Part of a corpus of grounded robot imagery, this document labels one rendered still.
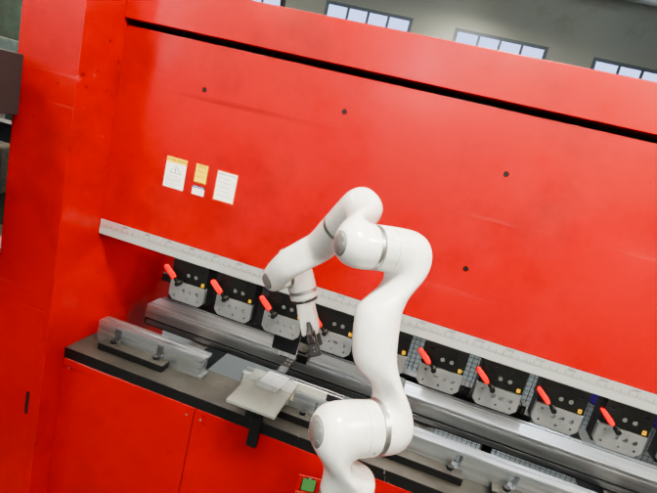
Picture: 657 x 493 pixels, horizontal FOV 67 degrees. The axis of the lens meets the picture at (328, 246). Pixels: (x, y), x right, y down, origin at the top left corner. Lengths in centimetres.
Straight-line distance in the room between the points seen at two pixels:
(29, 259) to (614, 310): 203
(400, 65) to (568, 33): 645
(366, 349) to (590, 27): 736
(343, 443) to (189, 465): 121
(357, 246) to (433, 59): 85
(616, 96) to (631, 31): 656
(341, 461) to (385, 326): 28
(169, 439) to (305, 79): 145
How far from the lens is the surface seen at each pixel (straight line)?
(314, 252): 131
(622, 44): 822
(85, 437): 242
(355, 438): 107
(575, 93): 170
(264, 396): 186
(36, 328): 221
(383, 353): 106
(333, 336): 184
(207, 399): 202
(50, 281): 211
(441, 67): 169
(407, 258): 106
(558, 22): 806
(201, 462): 215
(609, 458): 240
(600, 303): 180
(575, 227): 173
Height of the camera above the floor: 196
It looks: 13 degrees down
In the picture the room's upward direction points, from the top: 14 degrees clockwise
